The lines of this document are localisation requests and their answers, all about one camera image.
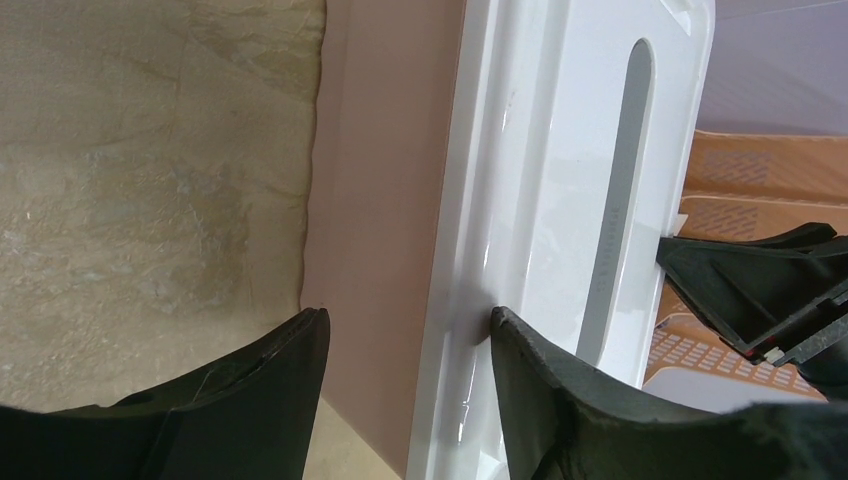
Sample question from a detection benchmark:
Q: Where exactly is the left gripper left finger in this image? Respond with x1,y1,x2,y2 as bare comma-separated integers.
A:
1,308,330,479

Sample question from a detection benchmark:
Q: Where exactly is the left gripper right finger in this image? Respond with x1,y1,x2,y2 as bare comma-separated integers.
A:
490,307,847,479

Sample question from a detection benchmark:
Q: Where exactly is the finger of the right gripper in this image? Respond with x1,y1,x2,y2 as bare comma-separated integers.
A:
656,223,847,368

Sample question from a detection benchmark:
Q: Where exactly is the white plastic bin lid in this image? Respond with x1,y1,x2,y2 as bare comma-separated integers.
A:
405,0,715,479

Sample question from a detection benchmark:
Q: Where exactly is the orange mesh file organizer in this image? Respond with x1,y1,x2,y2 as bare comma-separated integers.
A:
655,132,847,400

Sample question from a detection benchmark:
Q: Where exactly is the pink plastic bin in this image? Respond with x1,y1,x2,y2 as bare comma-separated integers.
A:
301,1,465,475

